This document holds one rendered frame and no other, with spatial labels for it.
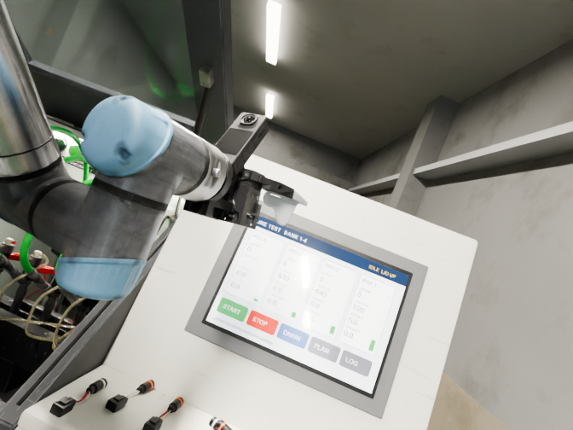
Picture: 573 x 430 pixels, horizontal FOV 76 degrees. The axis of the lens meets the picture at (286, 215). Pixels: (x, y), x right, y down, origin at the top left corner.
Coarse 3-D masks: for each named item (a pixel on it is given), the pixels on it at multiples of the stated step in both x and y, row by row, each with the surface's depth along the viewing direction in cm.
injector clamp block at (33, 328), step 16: (0, 304) 89; (0, 320) 82; (32, 320) 88; (0, 336) 82; (16, 336) 82; (48, 336) 82; (0, 352) 82; (16, 352) 81; (32, 352) 81; (48, 352) 81; (0, 368) 82; (16, 368) 82; (32, 368) 81; (0, 384) 81; (16, 384) 84
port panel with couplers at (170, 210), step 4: (172, 200) 114; (176, 200) 114; (172, 204) 114; (176, 204) 114; (180, 204) 114; (168, 208) 114; (172, 208) 114; (180, 208) 114; (168, 212) 114; (172, 212) 114; (180, 212) 114; (164, 216) 114; (172, 216) 113; (168, 220) 114; (164, 224) 114; (168, 224) 114; (160, 228) 114; (164, 228) 114; (160, 232) 114; (156, 236) 114
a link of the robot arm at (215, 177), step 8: (208, 144) 42; (216, 152) 43; (216, 160) 43; (224, 160) 45; (216, 168) 42; (224, 168) 44; (208, 176) 41; (216, 176) 42; (224, 176) 44; (200, 184) 41; (208, 184) 42; (216, 184) 43; (192, 192) 42; (200, 192) 42; (208, 192) 43; (216, 192) 44; (192, 200) 45; (200, 200) 45
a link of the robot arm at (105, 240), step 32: (64, 192) 37; (96, 192) 34; (128, 192) 34; (32, 224) 37; (64, 224) 35; (96, 224) 34; (128, 224) 34; (64, 256) 34; (96, 256) 34; (128, 256) 35; (64, 288) 34; (96, 288) 34; (128, 288) 37
